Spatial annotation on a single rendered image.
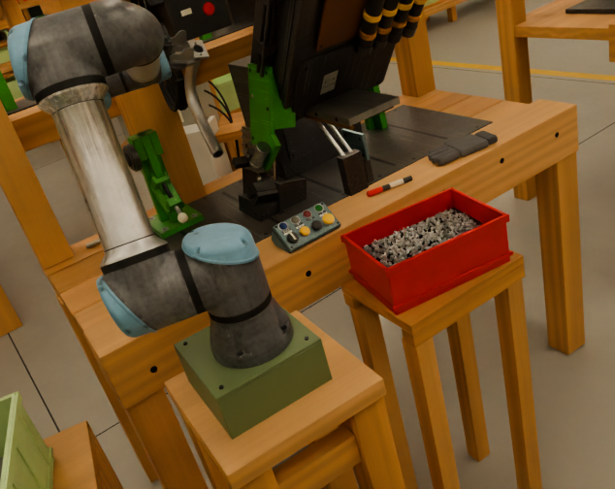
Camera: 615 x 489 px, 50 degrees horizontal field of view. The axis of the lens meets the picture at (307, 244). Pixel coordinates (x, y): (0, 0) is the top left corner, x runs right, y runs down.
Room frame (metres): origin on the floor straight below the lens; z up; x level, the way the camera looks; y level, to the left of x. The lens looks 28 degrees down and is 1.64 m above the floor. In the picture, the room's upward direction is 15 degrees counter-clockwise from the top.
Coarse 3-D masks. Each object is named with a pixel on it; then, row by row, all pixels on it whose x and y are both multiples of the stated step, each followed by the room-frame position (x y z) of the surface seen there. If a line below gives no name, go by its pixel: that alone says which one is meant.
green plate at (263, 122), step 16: (256, 64) 1.71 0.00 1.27; (256, 80) 1.70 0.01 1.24; (272, 80) 1.64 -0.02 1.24; (256, 96) 1.70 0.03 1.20; (272, 96) 1.64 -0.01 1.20; (256, 112) 1.70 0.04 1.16; (272, 112) 1.63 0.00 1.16; (288, 112) 1.67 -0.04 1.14; (256, 128) 1.69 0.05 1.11; (272, 128) 1.63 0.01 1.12; (256, 144) 1.69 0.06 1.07
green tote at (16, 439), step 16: (0, 400) 1.00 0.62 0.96; (16, 400) 0.99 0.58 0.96; (0, 416) 1.00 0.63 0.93; (16, 416) 0.95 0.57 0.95; (0, 432) 1.00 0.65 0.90; (16, 432) 0.91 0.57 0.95; (32, 432) 0.98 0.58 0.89; (0, 448) 0.99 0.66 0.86; (16, 448) 0.88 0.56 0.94; (32, 448) 0.94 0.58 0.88; (48, 448) 1.01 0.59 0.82; (16, 464) 0.86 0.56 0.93; (32, 464) 0.91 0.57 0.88; (48, 464) 0.97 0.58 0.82; (0, 480) 0.79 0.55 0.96; (16, 480) 0.82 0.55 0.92; (32, 480) 0.87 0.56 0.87; (48, 480) 0.93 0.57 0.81
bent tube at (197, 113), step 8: (200, 40) 1.73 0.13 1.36; (200, 48) 1.72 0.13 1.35; (200, 56) 1.69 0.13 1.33; (208, 56) 1.69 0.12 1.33; (192, 72) 1.73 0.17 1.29; (184, 80) 1.75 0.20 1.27; (192, 80) 1.74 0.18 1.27; (192, 88) 1.74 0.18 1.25; (192, 96) 1.74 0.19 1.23; (192, 104) 1.73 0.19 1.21; (192, 112) 1.71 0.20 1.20; (200, 112) 1.71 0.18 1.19; (200, 120) 1.68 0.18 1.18; (200, 128) 1.67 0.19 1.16; (208, 128) 1.66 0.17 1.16; (208, 136) 1.64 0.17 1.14; (208, 144) 1.63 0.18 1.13; (216, 144) 1.62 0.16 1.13; (216, 152) 1.63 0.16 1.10
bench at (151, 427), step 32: (448, 96) 2.22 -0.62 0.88; (480, 96) 2.14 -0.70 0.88; (576, 160) 1.80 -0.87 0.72; (544, 192) 1.81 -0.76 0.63; (576, 192) 1.79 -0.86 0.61; (544, 224) 1.82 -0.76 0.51; (576, 224) 1.79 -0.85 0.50; (96, 256) 1.69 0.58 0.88; (544, 256) 1.83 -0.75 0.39; (576, 256) 1.79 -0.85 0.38; (64, 288) 1.55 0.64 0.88; (96, 288) 1.50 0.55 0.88; (544, 288) 1.84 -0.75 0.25; (576, 288) 1.78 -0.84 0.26; (96, 320) 1.34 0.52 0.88; (576, 320) 1.78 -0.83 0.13; (128, 416) 1.21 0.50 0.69; (160, 416) 1.18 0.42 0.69; (160, 448) 1.17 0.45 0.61; (160, 480) 1.19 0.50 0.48; (192, 480) 1.18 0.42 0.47
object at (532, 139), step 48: (528, 144) 1.70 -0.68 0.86; (576, 144) 1.79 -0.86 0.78; (384, 192) 1.56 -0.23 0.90; (432, 192) 1.54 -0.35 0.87; (480, 192) 1.62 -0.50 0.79; (336, 240) 1.41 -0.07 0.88; (288, 288) 1.34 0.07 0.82; (336, 288) 1.40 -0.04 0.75; (96, 336) 1.24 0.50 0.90; (144, 336) 1.19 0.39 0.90; (144, 384) 1.17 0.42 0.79
